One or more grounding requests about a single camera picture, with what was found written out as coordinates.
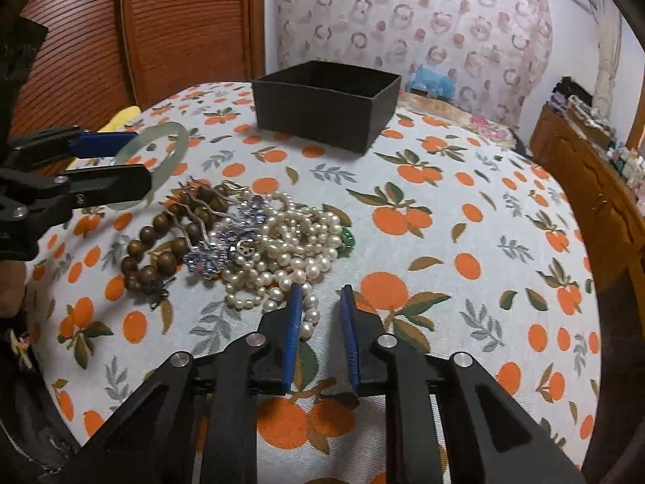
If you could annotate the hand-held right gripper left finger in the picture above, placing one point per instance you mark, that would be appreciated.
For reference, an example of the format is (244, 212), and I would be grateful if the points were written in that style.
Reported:
(292, 332)

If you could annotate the row of small bottles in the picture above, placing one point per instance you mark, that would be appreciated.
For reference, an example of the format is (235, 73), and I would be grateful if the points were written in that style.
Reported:
(627, 161)

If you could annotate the orange fruit print tablecloth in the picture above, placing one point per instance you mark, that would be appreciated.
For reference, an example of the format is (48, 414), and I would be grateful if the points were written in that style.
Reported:
(453, 211)

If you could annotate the black cardboard box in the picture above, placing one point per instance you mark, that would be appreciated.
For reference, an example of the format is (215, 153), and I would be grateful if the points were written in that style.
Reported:
(312, 106)

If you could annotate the blue plastic bag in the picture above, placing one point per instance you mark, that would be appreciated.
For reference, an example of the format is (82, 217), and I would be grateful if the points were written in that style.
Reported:
(433, 80)

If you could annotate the floral bed blanket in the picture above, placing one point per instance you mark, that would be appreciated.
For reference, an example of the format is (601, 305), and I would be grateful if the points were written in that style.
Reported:
(453, 113)

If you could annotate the wooden low cabinet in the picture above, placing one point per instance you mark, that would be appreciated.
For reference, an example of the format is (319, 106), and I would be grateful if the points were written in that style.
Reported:
(579, 171)

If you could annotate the beige window curtain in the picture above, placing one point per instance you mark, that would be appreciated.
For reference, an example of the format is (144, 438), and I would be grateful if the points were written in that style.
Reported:
(607, 60)

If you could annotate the green bead jewelry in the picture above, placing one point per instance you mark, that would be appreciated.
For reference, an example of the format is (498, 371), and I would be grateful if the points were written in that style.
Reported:
(347, 238)

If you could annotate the pale green jade bangle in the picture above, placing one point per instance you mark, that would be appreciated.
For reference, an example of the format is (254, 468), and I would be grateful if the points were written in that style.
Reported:
(179, 154)

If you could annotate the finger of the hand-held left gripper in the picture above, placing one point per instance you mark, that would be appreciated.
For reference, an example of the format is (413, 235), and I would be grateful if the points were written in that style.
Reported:
(116, 184)
(101, 143)

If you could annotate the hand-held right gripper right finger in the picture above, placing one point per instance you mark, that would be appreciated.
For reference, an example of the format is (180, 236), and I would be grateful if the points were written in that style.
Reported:
(350, 335)

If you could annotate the stack of folded clothes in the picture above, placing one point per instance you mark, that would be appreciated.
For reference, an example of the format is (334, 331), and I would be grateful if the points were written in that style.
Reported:
(579, 106)

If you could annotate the brown slatted wardrobe door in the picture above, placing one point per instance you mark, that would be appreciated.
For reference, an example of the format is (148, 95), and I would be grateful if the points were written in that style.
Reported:
(176, 25)

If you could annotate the silver crystal flower hairpin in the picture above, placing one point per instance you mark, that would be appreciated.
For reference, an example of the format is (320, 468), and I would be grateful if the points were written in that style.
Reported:
(226, 239)

